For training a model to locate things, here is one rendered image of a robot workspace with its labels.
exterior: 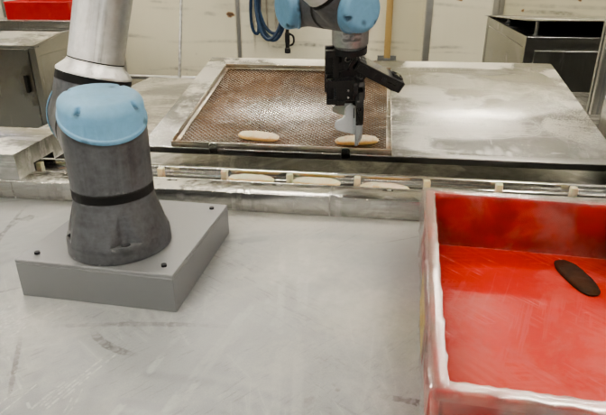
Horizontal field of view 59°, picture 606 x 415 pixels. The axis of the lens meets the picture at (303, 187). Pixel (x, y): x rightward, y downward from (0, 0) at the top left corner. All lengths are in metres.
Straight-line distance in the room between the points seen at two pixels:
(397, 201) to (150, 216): 0.46
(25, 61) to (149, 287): 3.08
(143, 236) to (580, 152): 0.93
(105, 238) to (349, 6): 0.51
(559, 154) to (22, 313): 1.05
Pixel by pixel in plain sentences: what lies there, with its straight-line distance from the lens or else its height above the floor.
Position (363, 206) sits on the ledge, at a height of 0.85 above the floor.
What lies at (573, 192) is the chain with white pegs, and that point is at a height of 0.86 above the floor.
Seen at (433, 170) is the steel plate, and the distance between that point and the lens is 1.29.
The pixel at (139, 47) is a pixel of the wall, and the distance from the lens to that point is 5.23.
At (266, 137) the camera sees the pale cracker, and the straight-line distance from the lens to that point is 1.23.
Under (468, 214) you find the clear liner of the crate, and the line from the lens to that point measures 0.93.
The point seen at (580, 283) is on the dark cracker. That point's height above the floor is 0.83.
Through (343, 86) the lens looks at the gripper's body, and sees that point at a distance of 1.12.
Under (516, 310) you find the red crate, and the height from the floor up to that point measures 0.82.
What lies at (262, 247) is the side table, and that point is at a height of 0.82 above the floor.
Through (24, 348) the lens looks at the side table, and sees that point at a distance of 0.80.
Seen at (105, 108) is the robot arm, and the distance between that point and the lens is 0.75.
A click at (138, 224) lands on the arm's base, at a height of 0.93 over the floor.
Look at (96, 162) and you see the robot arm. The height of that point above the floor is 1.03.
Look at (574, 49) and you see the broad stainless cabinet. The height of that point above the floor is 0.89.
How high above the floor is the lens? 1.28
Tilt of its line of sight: 23 degrees down
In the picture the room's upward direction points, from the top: straight up
